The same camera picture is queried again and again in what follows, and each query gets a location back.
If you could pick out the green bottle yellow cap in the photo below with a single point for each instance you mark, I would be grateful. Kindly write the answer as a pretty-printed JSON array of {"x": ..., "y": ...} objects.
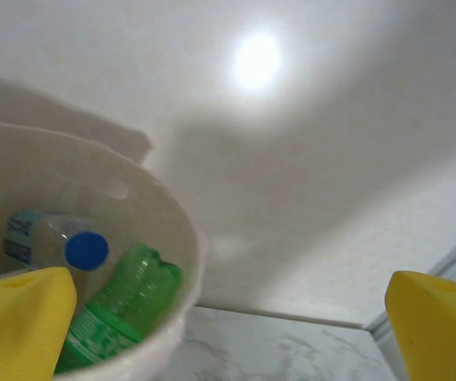
[{"x": 132, "y": 285}]

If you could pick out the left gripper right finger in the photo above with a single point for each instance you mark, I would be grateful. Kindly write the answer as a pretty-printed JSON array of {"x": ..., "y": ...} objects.
[{"x": 442, "y": 333}]

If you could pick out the white round waste bin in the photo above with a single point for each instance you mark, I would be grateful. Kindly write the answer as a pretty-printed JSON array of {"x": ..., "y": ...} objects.
[{"x": 164, "y": 222}]

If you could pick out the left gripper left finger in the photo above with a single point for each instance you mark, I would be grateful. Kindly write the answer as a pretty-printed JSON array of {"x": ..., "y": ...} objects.
[{"x": 17, "y": 329}]

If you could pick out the clear bottle blue label blue cap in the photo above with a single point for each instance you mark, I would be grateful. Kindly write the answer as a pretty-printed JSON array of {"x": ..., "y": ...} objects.
[{"x": 49, "y": 238}]

